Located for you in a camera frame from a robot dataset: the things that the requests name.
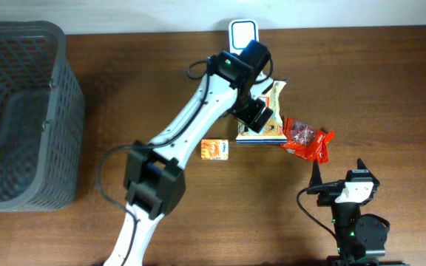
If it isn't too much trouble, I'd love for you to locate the grey plastic mesh basket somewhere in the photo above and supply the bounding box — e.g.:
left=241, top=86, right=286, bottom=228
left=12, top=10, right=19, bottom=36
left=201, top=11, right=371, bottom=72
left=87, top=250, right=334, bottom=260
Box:
left=0, top=21, right=85, bottom=212

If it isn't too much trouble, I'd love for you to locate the white barcode scanner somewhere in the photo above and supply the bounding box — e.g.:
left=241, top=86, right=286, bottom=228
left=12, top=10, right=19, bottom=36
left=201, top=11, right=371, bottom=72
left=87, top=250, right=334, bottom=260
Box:
left=228, top=18, right=259, bottom=55

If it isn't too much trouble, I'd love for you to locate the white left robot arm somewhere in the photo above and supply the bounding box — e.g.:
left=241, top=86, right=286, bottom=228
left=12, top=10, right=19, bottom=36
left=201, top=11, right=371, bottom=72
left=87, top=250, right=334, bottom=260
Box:
left=100, top=41, right=274, bottom=265

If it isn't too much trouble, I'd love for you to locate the orange tissue pack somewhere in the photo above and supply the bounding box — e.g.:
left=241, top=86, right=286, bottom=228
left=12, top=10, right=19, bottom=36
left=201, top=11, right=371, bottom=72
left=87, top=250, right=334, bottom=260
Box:
left=200, top=140, right=229, bottom=160

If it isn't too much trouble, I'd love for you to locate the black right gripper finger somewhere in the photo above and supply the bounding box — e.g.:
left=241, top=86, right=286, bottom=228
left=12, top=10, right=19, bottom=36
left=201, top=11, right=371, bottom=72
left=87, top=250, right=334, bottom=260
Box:
left=309, top=160, right=322, bottom=187
left=356, top=158, right=368, bottom=170

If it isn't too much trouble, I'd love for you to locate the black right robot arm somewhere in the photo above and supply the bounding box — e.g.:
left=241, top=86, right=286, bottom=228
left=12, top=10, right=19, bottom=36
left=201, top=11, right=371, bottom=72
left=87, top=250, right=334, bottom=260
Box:
left=306, top=159, right=390, bottom=265

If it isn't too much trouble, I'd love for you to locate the red candy bag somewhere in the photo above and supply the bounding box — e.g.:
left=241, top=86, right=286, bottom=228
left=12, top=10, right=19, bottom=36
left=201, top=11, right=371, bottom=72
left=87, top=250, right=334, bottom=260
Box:
left=280, top=117, right=335, bottom=163

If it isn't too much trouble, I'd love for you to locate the yellow snack bag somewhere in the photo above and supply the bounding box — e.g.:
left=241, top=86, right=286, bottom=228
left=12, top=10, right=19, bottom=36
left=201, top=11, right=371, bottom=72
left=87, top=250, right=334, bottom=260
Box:
left=236, top=80, right=287, bottom=145

